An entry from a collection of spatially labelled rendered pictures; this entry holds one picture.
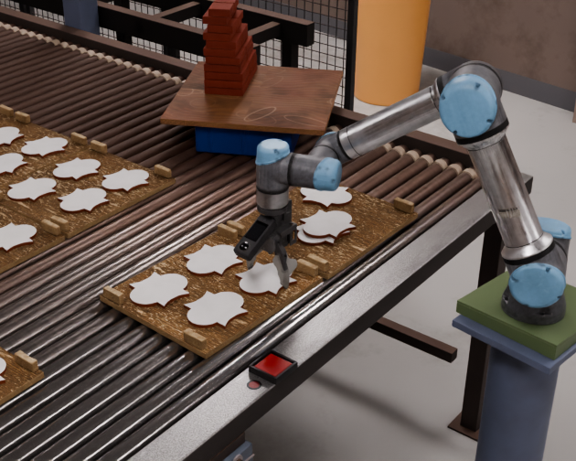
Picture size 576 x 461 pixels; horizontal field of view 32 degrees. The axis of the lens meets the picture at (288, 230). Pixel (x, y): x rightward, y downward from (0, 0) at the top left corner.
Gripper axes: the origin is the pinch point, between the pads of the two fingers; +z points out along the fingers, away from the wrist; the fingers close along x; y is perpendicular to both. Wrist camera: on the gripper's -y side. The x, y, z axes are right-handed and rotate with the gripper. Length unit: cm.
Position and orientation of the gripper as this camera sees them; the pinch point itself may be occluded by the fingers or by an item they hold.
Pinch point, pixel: (265, 279)
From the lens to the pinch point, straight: 240.5
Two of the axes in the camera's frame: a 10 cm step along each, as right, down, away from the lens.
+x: -7.6, -3.4, 5.5
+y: 6.5, -3.8, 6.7
